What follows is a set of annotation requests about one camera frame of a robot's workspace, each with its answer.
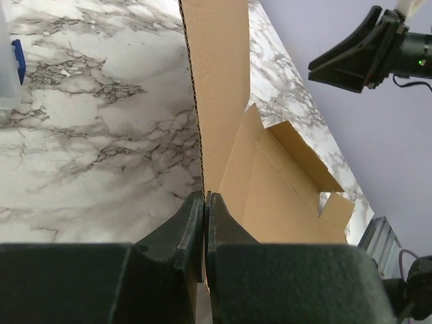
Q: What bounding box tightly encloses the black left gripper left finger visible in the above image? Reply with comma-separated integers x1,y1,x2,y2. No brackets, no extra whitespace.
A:
1,191,205,323

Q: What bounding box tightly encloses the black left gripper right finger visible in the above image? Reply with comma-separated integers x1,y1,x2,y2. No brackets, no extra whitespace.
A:
205,192,396,323

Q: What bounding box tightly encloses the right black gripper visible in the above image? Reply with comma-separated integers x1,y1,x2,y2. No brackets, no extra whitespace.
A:
308,5,431,93

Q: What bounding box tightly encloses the brown cardboard box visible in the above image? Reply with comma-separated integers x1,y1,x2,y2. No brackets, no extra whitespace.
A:
180,1,354,245

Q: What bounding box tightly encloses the clear plastic screw organizer box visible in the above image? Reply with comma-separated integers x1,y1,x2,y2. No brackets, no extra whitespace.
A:
0,5,26,117

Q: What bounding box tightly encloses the aluminium front extrusion rail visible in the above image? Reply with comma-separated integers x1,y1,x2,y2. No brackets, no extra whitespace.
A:
358,217,402,279

